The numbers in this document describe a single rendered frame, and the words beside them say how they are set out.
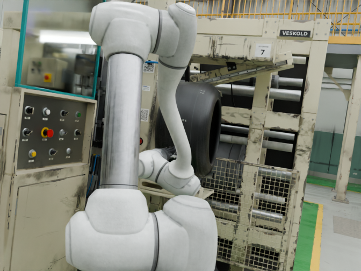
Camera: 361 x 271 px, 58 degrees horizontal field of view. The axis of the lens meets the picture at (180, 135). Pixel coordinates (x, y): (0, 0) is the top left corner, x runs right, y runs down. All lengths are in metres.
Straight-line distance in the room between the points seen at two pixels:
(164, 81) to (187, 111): 0.60
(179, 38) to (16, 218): 1.06
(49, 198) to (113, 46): 1.00
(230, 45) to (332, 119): 9.00
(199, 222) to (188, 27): 0.56
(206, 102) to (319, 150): 9.30
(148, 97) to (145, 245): 1.26
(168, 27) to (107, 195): 0.51
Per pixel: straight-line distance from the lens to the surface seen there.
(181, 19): 1.01
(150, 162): 1.29
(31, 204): 1.67
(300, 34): 2.43
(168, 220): 0.85
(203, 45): 2.17
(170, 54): 1.03
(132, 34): 0.96
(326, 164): 10.90
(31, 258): 1.79
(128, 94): 0.90
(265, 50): 2.09
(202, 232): 0.86
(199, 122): 1.66
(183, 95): 1.74
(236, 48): 2.12
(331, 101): 11.00
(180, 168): 1.24
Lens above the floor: 1.23
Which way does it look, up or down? 3 degrees down
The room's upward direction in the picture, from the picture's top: 8 degrees clockwise
